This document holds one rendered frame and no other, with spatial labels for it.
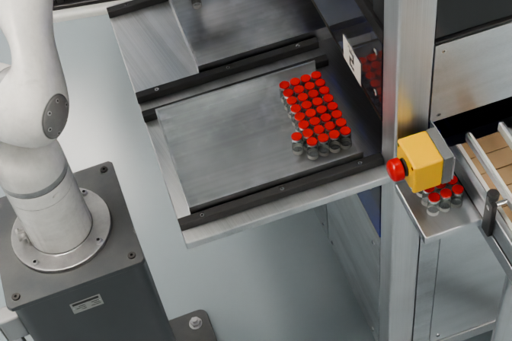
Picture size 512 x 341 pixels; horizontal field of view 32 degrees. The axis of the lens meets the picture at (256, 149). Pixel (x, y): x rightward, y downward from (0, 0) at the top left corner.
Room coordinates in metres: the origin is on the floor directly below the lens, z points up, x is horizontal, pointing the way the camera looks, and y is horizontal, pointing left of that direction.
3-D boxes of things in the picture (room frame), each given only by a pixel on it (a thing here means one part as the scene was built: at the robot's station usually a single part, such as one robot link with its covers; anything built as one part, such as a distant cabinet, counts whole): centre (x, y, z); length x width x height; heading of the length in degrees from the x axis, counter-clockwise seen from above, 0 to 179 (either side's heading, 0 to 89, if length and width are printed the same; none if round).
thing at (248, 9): (1.47, -0.05, 0.90); 0.34 x 0.26 x 0.04; 101
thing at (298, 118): (1.13, -0.09, 0.90); 0.18 x 0.02 x 0.05; 11
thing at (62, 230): (0.99, 0.39, 0.95); 0.19 x 0.19 x 0.18
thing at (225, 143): (1.12, -0.01, 0.90); 0.34 x 0.26 x 0.04; 101
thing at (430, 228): (0.91, -0.32, 0.87); 0.14 x 0.13 x 0.02; 101
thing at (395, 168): (0.91, -0.24, 0.99); 0.04 x 0.04 x 0.04; 11
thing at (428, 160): (0.92, -0.28, 0.99); 0.08 x 0.07 x 0.07; 101
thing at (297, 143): (1.07, -0.08, 0.90); 0.02 x 0.02 x 0.05
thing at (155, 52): (1.29, -0.01, 0.87); 0.70 x 0.48 x 0.02; 11
